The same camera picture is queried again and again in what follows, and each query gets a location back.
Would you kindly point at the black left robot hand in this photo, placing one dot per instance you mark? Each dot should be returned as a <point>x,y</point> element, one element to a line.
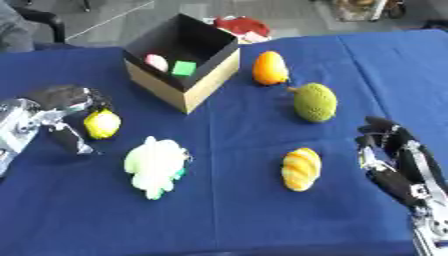
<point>61,96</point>

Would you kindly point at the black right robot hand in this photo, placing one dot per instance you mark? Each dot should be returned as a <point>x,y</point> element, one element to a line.
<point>402,160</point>

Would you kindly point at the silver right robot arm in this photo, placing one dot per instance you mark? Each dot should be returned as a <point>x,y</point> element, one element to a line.
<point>433,230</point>

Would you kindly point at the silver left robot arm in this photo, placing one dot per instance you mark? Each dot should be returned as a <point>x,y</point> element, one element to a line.
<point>14,128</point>

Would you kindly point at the tan cardboard box black inside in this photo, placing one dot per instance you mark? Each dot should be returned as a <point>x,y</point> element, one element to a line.
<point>184,61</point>

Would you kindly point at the yellow toy lemon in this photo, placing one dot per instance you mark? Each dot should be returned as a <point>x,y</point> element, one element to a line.
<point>102,124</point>

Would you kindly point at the black chair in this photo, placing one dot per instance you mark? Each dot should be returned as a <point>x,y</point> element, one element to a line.
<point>44,23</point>

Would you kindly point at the person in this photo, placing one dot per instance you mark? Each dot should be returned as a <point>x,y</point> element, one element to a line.
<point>13,28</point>

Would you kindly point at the pink toy egg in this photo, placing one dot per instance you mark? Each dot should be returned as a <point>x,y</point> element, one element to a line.
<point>156,62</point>

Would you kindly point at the yellow striped toy bread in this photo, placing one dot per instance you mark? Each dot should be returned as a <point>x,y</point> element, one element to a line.
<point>301,169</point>

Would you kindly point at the green bumpy toy fruit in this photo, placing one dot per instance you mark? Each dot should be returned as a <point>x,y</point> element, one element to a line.
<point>315,102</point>

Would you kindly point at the white green toy cabbage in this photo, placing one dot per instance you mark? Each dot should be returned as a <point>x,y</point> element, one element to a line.
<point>156,166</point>

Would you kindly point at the green block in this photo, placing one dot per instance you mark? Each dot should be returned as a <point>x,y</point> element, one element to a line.
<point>184,68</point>

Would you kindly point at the orange toy fruit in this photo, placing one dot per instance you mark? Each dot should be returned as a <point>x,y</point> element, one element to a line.
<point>269,68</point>

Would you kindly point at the red bag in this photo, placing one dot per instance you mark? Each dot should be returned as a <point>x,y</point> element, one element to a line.
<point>242,27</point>

